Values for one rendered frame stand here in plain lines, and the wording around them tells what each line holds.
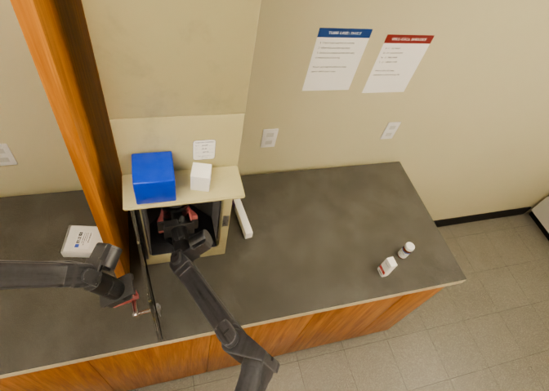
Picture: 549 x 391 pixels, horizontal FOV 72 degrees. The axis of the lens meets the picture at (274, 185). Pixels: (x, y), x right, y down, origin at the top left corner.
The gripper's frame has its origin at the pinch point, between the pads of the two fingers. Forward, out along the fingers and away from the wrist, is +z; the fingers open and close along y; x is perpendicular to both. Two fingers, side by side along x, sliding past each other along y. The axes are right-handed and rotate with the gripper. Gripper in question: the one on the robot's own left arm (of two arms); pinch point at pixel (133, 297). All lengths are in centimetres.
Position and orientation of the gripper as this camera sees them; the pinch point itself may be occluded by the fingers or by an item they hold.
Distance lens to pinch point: 125.3
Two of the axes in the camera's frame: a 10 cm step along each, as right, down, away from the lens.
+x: 3.4, 7.7, -5.4
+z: 2.4, 4.9, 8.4
